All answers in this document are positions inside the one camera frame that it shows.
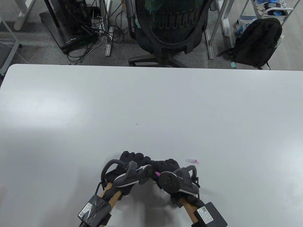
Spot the person's right hand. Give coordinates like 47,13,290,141
151,159,204,208

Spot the person's left hand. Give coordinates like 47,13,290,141
105,151,156,196

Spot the person's left forearm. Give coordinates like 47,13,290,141
99,183,123,206

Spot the person's right forearm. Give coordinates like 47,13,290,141
180,199,198,223

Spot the black mesh office chair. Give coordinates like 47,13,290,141
125,0,217,68

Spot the black backpack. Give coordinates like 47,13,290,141
217,18,283,70

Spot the black computer equipment rack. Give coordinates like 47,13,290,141
39,0,100,55

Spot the white table leg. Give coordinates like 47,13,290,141
217,0,233,37
13,0,36,31

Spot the white metal cart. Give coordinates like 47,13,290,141
239,0,294,26

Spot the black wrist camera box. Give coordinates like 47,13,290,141
191,202,228,227
78,195,111,227

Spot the aluminium profile rail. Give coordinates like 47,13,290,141
205,30,214,60
105,26,114,57

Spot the tangle of black cables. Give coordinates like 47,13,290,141
66,0,129,65

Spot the grey metal frame leg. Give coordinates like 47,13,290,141
0,14,23,76

